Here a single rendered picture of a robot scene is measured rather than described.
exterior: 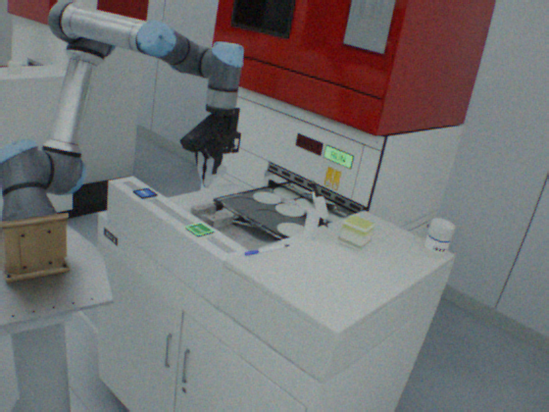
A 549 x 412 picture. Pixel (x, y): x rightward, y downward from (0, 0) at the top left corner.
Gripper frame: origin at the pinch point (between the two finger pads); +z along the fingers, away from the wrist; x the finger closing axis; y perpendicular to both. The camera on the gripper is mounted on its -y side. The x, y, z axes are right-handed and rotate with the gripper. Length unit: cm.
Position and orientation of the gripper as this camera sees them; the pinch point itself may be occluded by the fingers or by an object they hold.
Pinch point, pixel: (204, 183)
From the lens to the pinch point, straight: 128.9
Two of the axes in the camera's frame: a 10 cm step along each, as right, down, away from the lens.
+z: -1.7, 9.0, 3.9
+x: -7.2, -3.8, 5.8
